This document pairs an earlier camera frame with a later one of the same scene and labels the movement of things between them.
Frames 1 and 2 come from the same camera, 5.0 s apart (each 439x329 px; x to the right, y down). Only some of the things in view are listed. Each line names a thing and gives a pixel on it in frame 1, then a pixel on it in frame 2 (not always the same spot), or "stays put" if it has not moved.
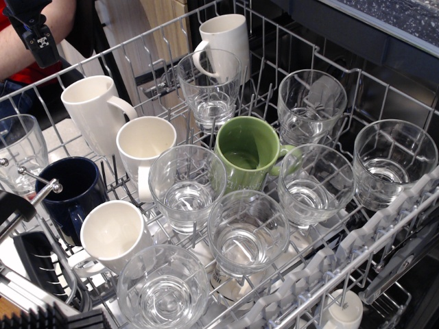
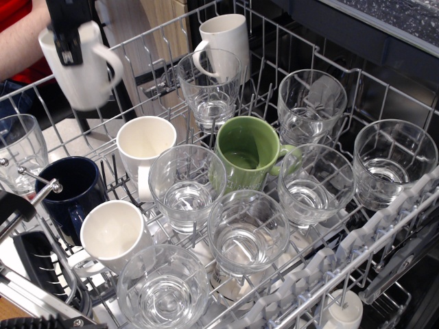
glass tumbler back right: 311,105 stays put
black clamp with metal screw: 14,208 stays put
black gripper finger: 28,16 → 66,17
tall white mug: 92,103 → 84,86
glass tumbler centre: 186,181 stays put
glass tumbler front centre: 247,230 stays put
